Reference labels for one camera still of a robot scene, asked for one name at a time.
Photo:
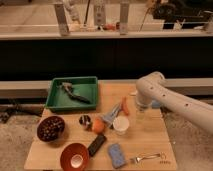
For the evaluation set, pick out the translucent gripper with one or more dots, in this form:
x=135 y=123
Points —
x=140 y=114

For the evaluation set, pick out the silver metal fork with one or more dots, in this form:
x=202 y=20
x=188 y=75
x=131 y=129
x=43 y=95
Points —
x=138 y=159

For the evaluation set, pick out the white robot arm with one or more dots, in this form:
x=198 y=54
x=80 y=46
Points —
x=150 y=87

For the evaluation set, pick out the red bowl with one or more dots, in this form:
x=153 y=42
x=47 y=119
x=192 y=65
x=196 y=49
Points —
x=69 y=152

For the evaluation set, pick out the white cup in red bowl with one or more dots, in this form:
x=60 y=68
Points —
x=76 y=161

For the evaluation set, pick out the dark bowl with beads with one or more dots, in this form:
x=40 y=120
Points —
x=50 y=128

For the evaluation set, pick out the orange carrot toy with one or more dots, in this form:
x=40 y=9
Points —
x=124 y=106

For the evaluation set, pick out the blue small cup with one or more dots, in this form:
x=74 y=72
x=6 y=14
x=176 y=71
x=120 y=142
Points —
x=156 y=104

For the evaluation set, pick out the pale yellow clip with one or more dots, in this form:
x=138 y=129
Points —
x=133 y=93

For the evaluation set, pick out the white plastic cup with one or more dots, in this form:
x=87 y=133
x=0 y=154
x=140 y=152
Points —
x=121 y=125

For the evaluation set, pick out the orange fruit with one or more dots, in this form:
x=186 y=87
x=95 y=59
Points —
x=98 y=126

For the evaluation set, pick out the black remote control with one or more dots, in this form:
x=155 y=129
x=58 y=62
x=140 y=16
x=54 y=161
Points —
x=96 y=144

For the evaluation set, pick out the blue sponge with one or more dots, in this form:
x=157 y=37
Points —
x=116 y=155

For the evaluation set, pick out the small dark patterned cup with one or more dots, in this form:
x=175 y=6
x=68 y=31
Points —
x=85 y=122

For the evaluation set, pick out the green plastic tray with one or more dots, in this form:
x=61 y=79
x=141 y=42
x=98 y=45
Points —
x=58 y=99

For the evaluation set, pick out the dark tool in tray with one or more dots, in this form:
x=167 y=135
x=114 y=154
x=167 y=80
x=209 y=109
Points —
x=68 y=88

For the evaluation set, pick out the blue handled scraper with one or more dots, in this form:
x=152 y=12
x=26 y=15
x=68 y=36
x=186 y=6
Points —
x=110 y=116

